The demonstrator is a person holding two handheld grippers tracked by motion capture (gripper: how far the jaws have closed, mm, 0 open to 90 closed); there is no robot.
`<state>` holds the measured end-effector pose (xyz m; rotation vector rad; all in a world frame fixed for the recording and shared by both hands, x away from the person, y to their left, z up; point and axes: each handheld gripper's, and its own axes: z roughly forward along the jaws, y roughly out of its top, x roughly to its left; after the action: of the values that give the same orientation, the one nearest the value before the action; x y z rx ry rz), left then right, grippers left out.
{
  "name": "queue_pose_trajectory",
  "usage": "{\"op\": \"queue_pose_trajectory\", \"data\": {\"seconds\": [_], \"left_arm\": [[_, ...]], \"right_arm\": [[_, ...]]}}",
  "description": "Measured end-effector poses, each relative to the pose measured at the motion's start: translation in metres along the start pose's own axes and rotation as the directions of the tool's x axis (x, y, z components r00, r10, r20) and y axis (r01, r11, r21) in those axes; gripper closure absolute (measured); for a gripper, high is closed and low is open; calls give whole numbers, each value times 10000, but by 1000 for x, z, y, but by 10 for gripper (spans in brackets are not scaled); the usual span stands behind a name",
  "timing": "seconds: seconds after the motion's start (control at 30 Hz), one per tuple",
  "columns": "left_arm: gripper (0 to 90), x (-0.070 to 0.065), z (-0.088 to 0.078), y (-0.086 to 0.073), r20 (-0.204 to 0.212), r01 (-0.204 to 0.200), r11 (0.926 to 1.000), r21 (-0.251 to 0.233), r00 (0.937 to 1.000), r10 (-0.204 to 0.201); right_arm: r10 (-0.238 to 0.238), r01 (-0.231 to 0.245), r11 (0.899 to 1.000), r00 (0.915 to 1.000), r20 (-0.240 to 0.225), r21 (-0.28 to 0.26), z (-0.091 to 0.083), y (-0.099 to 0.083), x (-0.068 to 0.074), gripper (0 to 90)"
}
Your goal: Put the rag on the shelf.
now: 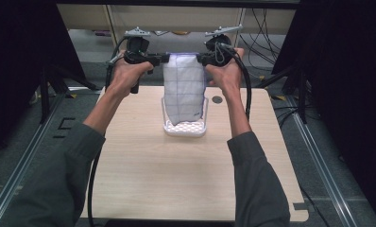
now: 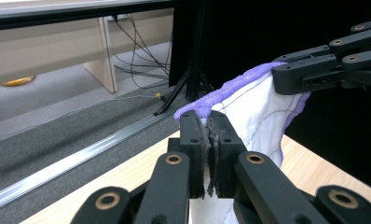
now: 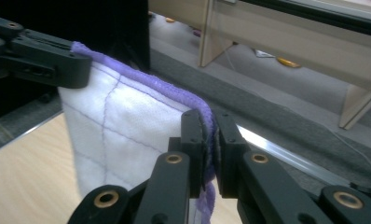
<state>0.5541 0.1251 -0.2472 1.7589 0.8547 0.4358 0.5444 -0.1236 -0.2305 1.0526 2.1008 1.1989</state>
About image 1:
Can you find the white towel rack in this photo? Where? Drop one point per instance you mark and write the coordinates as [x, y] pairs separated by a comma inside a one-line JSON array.
[[186, 130]]

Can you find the person's left hand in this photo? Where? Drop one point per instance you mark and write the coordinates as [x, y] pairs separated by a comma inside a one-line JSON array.
[[128, 75]]

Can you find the black metal stand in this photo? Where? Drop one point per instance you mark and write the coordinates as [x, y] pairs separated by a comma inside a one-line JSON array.
[[298, 88], [50, 85]]

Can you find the aluminium floor rail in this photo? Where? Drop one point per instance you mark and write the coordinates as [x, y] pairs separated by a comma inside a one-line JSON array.
[[16, 176], [321, 164]]

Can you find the grey tape strip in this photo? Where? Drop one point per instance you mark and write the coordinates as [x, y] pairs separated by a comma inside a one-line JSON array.
[[299, 206]]

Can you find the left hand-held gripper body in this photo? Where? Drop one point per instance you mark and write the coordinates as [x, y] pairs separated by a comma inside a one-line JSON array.
[[137, 47]]

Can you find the yellow black floor tape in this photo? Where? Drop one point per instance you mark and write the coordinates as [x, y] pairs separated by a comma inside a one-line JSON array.
[[279, 98], [71, 95]]

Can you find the white cloth with purple edge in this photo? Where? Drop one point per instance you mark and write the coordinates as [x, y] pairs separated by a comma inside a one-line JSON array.
[[183, 88]]

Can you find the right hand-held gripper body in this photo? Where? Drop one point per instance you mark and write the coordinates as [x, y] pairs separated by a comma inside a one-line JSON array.
[[219, 47]]

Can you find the beige desk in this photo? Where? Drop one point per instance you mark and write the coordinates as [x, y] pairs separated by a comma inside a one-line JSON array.
[[176, 15]]

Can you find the person's right hand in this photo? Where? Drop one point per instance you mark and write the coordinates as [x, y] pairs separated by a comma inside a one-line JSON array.
[[227, 74]]

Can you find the black curtain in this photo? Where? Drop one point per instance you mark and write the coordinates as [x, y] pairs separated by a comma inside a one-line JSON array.
[[16, 63], [343, 78]]

